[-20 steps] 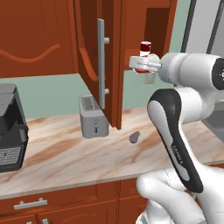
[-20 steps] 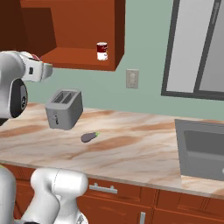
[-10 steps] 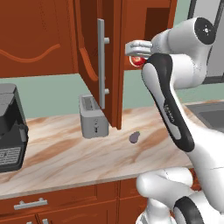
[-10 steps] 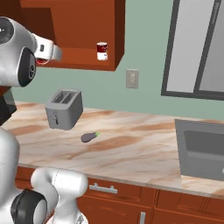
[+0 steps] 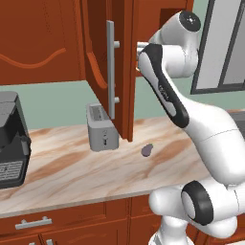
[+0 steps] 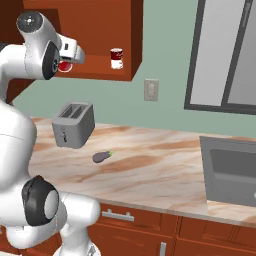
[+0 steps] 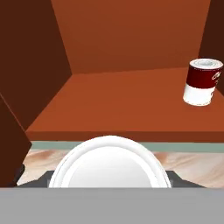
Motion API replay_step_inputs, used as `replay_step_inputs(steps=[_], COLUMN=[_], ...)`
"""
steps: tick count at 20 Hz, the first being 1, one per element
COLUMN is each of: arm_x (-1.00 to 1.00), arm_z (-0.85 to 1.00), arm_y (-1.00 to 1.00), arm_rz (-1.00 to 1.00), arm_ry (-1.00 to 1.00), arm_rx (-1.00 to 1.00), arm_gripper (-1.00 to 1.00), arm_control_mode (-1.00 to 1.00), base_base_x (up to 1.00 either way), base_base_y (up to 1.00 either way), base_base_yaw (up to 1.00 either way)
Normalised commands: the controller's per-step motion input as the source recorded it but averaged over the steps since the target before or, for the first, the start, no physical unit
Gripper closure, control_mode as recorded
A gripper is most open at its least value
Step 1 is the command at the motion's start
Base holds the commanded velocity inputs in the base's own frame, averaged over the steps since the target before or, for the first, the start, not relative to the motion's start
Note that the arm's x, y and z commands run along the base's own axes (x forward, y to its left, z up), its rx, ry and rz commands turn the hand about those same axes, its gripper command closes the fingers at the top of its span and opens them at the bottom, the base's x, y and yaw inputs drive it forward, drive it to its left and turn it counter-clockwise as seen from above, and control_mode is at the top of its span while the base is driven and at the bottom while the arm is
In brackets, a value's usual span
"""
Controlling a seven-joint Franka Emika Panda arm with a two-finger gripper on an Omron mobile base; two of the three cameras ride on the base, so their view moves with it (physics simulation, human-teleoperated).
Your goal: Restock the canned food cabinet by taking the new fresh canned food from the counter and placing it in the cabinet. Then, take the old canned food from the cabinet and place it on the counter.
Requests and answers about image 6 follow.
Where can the open brown wall cabinet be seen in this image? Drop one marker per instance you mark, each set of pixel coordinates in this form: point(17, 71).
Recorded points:
point(100, 26)

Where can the grey sink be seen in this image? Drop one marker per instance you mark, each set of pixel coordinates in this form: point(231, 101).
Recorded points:
point(230, 170)

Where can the grey framed window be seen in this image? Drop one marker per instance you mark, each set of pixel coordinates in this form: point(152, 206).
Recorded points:
point(220, 53)

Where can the purple eggplant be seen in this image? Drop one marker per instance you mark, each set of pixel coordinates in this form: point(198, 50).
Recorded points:
point(101, 157)

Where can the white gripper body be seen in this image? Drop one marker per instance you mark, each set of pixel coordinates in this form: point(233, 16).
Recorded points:
point(79, 55)

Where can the red and white can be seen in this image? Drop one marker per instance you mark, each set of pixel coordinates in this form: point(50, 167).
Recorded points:
point(116, 59)

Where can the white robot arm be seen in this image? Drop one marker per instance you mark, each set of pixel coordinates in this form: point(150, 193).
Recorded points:
point(16, 150)

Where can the grey toaster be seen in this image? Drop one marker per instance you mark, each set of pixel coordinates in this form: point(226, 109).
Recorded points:
point(71, 128)

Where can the brown base cabinet door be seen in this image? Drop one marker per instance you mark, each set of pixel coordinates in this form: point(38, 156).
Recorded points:
point(130, 245)
point(213, 250)

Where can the brown drawer front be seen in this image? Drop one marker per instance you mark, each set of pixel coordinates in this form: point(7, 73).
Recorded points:
point(216, 231)
point(150, 221)

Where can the beige wall outlet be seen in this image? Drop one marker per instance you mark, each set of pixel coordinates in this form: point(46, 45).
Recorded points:
point(151, 90)

